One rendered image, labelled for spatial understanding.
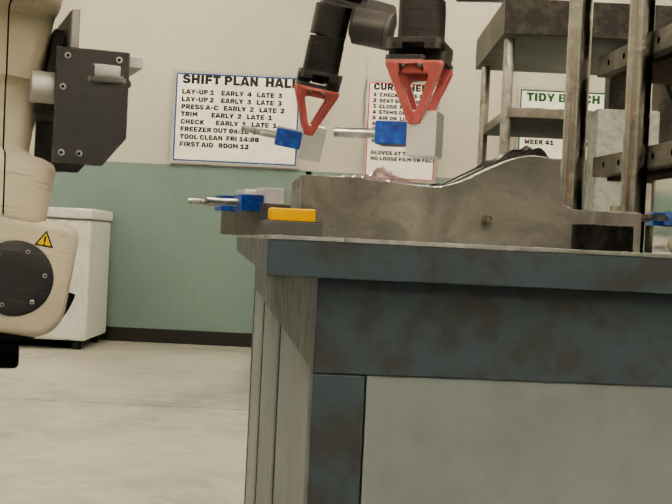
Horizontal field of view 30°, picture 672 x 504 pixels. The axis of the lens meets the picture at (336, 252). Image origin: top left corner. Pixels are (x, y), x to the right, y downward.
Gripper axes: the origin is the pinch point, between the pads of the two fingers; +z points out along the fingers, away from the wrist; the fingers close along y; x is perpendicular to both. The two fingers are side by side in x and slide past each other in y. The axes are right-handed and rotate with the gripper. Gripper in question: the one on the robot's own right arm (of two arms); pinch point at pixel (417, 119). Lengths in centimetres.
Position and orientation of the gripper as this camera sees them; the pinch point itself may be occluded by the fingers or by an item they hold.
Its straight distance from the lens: 150.8
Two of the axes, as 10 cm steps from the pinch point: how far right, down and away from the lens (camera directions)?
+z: -0.4, 10.0, 0.0
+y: 2.4, 0.1, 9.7
